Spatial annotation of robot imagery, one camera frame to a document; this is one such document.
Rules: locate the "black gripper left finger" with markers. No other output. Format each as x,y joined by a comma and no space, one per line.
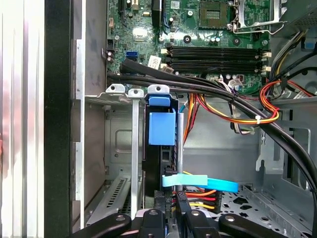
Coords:
153,225

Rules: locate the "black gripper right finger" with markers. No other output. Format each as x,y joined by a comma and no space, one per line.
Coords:
198,225

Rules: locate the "hard disk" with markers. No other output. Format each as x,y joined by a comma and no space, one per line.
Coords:
161,129

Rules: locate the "silver disk bay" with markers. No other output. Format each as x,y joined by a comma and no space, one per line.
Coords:
135,148

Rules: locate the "silver drive cage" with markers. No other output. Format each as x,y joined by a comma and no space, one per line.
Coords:
272,153

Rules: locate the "black PC case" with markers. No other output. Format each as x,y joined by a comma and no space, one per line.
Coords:
57,124

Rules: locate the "white-clip RAM slot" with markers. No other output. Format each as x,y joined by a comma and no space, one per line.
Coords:
215,70
215,55

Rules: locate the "black-clip RAM slot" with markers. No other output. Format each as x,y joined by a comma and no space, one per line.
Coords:
215,49
215,63

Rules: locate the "blue board data port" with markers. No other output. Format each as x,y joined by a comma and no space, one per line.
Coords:
131,55

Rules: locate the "green motherboard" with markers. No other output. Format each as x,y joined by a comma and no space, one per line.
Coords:
138,24

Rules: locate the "thin metal locking lever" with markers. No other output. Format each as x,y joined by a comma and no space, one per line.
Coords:
260,31

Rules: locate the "CPU socket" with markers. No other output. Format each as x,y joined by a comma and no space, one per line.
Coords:
213,15

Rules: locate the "metal socket cover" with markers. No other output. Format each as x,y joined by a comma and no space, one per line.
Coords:
274,10

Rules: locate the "grey power supply unit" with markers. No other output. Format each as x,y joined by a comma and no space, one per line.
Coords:
294,12

